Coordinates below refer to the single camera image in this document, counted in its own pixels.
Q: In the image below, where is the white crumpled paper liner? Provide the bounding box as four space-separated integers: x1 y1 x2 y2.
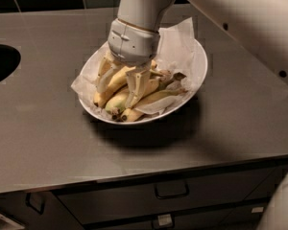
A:
71 18 205 125

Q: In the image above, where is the white oval bowl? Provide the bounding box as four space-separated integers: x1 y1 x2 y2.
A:
72 37 208 125

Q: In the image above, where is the right lower drawer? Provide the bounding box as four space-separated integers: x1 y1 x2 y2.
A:
219 202 267 225

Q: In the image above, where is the middle yellow green banana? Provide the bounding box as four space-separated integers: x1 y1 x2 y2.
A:
143 72 186 97

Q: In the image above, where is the short greenish yellow banana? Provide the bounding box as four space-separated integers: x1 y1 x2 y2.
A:
105 87 130 115

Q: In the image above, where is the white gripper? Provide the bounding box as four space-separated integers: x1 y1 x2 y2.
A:
95 19 160 108

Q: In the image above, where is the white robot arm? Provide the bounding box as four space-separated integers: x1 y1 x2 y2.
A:
108 0 288 107

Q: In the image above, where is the round countertop hole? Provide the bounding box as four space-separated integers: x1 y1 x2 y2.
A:
0 44 21 82

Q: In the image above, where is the lower drawer with label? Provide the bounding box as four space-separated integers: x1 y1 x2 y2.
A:
84 208 231 230

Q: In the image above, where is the right upper drawer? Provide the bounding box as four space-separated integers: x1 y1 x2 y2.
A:
246 165 288 200

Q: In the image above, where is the top yellow banana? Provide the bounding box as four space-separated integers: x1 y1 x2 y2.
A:
96 57 157 83

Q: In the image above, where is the long yellow banana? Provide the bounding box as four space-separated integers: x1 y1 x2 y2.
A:
93 63 163 108

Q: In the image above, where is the lower yellow banana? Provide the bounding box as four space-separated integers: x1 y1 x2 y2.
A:
121 88 186 123

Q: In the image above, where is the left cabinet door with handle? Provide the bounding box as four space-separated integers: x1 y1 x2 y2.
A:
0 192 84 230

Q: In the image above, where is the upper drawer with handle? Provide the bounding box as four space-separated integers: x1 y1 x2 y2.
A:
59 168 272 224

